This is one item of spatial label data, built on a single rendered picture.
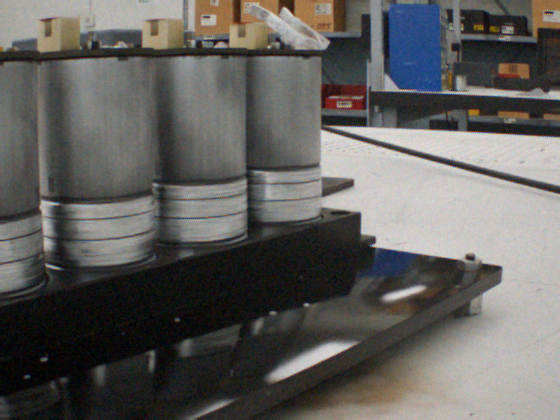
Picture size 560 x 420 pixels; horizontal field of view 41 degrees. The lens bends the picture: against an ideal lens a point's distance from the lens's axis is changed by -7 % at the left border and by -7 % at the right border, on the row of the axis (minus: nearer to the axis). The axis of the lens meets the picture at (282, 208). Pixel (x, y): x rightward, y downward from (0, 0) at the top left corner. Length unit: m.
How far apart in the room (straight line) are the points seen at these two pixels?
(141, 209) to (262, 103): 0.05
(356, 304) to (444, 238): 0.12
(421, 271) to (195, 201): 0.06
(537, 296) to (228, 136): 0.09
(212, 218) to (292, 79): 0.04
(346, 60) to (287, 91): 4.72
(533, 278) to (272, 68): 0.10
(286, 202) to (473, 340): 0.05
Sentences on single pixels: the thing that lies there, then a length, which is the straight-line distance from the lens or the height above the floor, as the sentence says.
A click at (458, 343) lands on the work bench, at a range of 0.17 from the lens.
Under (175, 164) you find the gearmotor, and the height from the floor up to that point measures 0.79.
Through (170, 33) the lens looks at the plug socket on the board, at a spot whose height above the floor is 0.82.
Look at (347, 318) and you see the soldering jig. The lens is 0.15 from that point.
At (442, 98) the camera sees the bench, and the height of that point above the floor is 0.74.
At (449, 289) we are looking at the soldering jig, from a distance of 0.17.
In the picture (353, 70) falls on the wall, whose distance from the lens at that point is 4.89.
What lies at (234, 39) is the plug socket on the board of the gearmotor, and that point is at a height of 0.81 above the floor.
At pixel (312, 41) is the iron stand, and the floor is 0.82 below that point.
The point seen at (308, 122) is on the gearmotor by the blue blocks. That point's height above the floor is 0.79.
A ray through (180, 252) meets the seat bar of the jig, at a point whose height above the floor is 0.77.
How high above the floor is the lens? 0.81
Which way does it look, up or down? 10 degrees down
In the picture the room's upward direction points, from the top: straight up
